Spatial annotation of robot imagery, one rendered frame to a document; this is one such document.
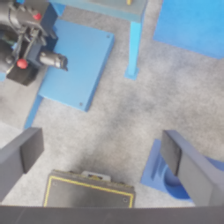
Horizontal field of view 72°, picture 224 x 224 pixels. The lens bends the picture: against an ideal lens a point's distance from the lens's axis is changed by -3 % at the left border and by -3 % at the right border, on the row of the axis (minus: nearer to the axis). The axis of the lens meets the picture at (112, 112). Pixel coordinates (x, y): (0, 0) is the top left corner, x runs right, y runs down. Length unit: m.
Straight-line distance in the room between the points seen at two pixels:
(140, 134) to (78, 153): 0.64
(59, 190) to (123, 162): 0.60
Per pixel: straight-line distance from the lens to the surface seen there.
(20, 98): 1.76
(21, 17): 0.83
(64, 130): 1.67
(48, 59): 1.28
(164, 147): 0.16
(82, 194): 1.35
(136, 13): 0.64
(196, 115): 1.70
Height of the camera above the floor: 1.55
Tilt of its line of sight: 81 degrees down
